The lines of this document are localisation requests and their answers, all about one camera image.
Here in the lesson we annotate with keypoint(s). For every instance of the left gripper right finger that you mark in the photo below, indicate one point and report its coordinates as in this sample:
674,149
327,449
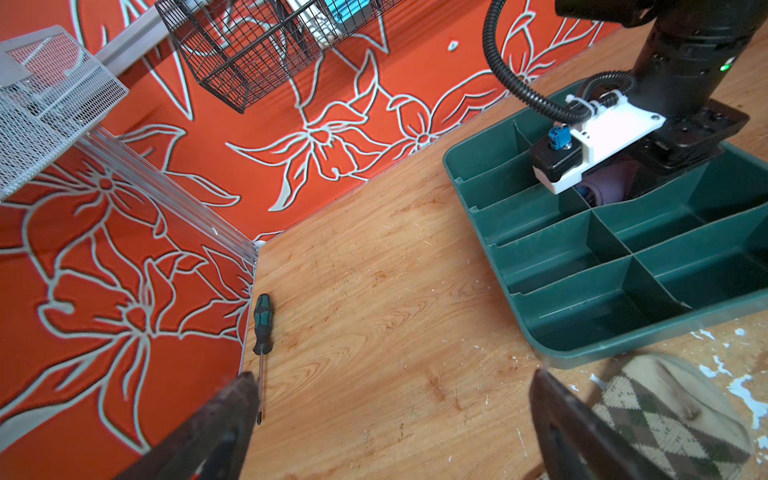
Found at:
575,443

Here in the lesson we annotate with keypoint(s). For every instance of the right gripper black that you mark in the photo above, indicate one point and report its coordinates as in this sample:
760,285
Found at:
680,146

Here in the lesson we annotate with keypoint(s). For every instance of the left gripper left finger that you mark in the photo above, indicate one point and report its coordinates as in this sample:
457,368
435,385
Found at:
211,444

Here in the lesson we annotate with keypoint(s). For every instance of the purple sock yellow cuff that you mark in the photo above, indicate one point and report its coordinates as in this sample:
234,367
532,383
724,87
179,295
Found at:
608,185

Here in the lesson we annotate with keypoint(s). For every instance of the beige argyle sock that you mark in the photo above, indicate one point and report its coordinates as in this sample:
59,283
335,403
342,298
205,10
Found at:
673,414

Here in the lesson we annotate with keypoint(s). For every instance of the green plastic divided tray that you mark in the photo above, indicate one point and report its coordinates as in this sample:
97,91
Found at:
587,283

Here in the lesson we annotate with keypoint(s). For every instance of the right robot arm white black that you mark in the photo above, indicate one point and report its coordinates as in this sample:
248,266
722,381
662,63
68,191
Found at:
691,47

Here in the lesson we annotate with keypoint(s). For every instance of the light blue box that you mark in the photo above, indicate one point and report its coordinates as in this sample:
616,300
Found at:
343,10

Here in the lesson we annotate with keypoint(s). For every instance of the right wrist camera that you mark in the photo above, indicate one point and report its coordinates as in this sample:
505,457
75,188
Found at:
568,151

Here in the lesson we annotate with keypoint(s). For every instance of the green handle screwdriver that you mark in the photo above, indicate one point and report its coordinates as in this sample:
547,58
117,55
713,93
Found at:
263,325

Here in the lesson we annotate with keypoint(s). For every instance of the white wire mesh basket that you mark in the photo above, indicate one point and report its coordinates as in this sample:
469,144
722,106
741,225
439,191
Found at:
53,91

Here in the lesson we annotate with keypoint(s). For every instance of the black wire wall basket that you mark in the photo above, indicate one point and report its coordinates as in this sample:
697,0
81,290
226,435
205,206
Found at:
240,51

